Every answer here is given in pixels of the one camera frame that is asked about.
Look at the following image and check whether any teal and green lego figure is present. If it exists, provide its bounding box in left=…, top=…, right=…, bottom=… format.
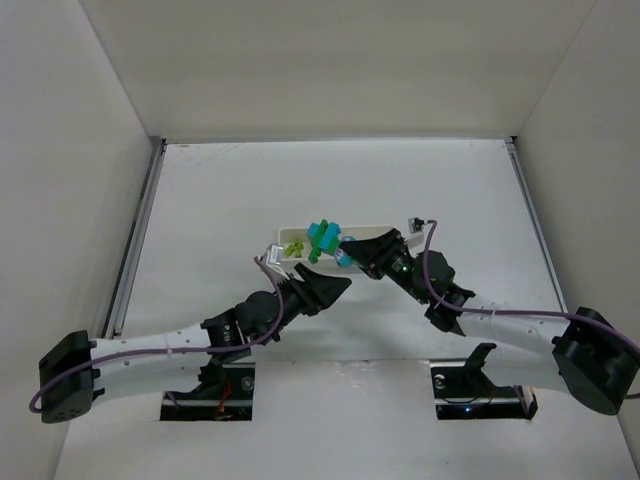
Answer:
left=306, top=219, right=353, bottom=268

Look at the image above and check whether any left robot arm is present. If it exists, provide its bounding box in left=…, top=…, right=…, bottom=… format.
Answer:
left=29, top=264, right=352, bottom=424

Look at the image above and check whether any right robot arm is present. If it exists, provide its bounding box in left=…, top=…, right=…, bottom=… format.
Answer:
left=340, top=229, right=639, bottom=415

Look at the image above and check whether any white three-compartment tray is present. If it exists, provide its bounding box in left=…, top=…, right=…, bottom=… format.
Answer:
left=275, top=225, right=401, bottom=274

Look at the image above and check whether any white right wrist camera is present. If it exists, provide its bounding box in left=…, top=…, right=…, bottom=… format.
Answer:
left=405, top=217, right=427, bottom=249

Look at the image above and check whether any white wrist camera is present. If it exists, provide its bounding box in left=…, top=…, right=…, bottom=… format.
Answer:
left=405, top=217, right=427, bottom=249
left=261, top=244, right=284, bottom=271

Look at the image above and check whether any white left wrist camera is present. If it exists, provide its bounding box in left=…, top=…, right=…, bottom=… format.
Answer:
left=261, top=244, right=284, bottom=271

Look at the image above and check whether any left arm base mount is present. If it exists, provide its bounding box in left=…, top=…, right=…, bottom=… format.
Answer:
left=160, top=363, right=255, bottom=422

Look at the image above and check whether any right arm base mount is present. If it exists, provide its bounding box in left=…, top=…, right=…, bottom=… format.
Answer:
left=430, top=343, right=538, bottom=421

